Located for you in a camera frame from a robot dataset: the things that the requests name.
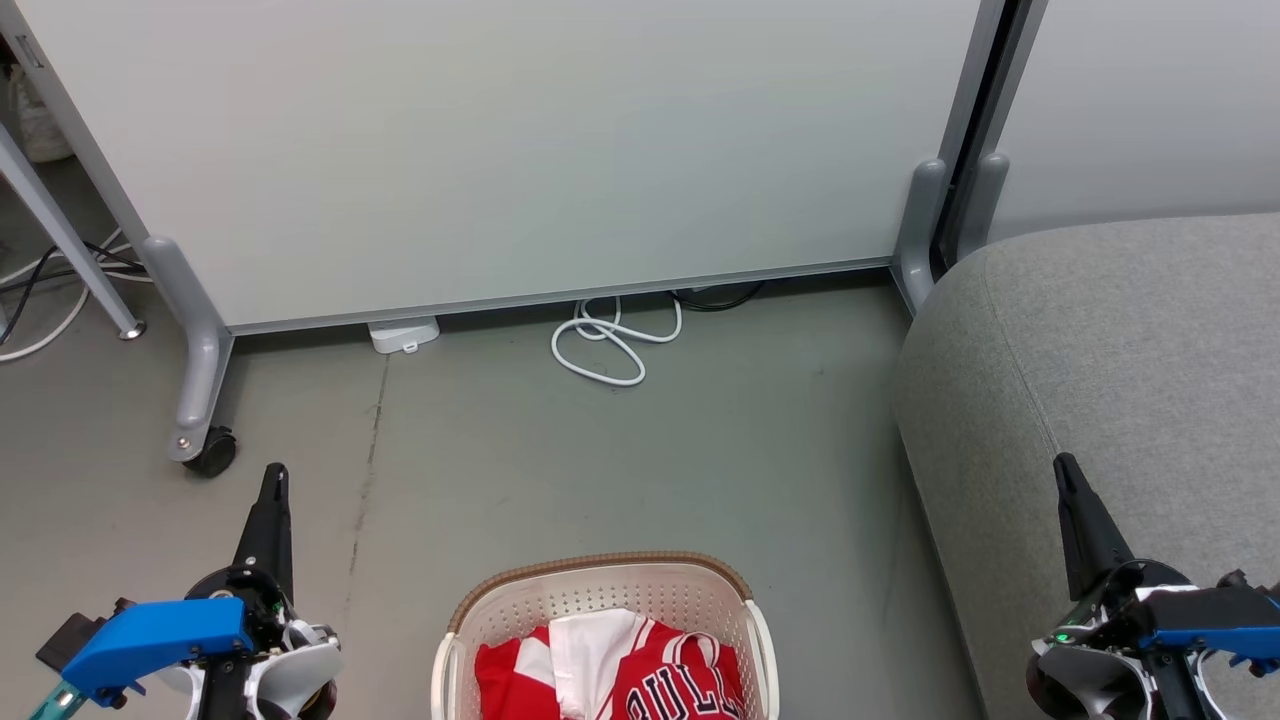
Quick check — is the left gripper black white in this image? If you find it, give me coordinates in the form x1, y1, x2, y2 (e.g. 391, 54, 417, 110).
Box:
185, 463, 343, 720

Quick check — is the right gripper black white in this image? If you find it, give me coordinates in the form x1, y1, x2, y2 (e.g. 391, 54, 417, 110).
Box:
1028, 453, 1280, 720

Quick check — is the red white basketball jersey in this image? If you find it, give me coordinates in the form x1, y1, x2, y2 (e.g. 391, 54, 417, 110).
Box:
474, 608, 746, 720

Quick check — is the grey fabric sofa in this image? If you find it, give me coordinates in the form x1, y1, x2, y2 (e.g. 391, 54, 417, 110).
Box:
893, 212, 1280, 720

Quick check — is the black caster wheel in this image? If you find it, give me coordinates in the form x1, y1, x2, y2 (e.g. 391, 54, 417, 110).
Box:
184, 426, 239, 478

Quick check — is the grey partition foot with caster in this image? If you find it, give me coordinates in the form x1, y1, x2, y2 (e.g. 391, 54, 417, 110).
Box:
140, 235, 238, 465

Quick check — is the white power adapter box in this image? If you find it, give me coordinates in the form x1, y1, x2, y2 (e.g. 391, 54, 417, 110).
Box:
367, 316, 441, 356

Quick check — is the cream perforated laundry basket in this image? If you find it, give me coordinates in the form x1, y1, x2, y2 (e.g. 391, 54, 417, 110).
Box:
432, 551, 780, 720

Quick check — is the grey metal table leg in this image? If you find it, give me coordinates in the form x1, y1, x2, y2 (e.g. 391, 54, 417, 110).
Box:
0, 120, 148, 342

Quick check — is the large white partition panel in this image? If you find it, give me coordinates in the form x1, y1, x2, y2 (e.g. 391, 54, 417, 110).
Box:
0, 0, 1006, 336

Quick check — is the narrow white partition panel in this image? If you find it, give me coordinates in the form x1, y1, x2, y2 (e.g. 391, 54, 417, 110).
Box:
985, 0, 1280, 243

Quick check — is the white bag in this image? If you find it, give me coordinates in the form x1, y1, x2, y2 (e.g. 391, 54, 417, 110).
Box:
8, 72, 74, 164

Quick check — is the white cable bundle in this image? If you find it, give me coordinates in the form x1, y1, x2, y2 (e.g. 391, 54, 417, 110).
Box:
0, 228, 153, 363

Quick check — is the black cable bundle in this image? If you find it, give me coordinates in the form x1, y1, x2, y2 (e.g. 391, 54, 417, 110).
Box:
0, 238, 147, 347

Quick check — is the coiled white floor cable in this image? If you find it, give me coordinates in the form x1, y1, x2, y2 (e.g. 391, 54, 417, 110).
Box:
551, 295, 685, 387

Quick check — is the black floor cable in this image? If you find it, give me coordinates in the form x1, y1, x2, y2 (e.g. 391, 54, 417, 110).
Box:
668, 281, 767, 313

